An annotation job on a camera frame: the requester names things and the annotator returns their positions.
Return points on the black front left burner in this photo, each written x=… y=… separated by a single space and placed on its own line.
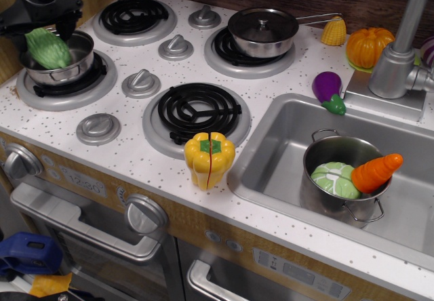
x=88 y=79

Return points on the black front right burner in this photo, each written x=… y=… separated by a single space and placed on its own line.
x=193 y=108

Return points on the grey toy sink basin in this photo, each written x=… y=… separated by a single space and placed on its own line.
x=270 y=167

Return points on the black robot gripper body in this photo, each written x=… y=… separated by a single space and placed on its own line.
x=23 y=16

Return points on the green toy squash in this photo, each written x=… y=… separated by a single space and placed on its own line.
x=48 y=49

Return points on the grey stove knob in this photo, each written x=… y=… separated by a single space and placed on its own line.
x=204 y=18
x=176 y=49
x=140 y=85
x=98 y=129

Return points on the black back right burner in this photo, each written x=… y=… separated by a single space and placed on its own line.
x=224 y=45

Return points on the purple toy eggplant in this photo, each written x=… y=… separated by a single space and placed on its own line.
x=326 y=87

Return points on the silver toy faucet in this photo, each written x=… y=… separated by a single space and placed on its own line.
x=396 y=85

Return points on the black burner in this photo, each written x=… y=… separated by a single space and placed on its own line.
x=224 y=45
x=88 y=79
x=193 y=108
x=125 y=17

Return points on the blue plastic clamp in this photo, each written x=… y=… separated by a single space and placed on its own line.
x=29 y=253

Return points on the silver oven door handle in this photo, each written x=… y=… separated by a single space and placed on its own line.
x=65 y=216

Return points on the purple toy onion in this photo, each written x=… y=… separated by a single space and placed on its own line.
x=427 y=51

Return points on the small steel pot on burner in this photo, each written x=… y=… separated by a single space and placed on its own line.
x=81 y=47

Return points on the silver oven dial right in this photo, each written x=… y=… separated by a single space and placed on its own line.
x=143 y=215

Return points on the silver oven dial left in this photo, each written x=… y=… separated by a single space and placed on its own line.
x=21 y=162

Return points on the grey stove knob upper middle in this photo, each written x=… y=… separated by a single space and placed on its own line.
x=176 y=49

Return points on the steel pan with lid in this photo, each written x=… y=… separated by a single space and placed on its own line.
x=261 y=32

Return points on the grey stove knob front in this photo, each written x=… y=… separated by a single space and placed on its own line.
x=98 y=129

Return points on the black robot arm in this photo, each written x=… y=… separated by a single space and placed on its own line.
x=26 y=15

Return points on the yellow cloth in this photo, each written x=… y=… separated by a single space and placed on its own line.
x=46 y=285

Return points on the orange toy pumpkin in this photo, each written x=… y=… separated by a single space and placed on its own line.
x=364 y=46

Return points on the grey stove knob back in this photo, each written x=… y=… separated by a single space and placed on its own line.
x=204 y=18

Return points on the black back left burner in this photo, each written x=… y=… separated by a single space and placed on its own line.
x=125 y=17

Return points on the yellow toy corn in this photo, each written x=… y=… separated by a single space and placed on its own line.
x=335 y=32

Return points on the silver dishwasher door handle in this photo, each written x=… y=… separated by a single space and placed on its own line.
x=198 y=278

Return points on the yellow toy bell pepper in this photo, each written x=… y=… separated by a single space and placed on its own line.
x=209 y=157

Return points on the green toy cabbage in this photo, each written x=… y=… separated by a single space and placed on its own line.
x=335 y=179

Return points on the steel pot in sink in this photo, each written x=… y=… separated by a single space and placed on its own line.
x=329 y=146

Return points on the silver oven dial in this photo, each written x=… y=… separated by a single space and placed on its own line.
x=143 y=215
x=21 y=162

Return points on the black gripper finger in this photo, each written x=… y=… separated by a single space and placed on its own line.
x=65 y=27

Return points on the grey stove knob lower middle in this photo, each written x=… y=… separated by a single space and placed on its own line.
x=140 y=85

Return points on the orange toy carrot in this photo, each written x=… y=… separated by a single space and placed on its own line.
x=372 y=175

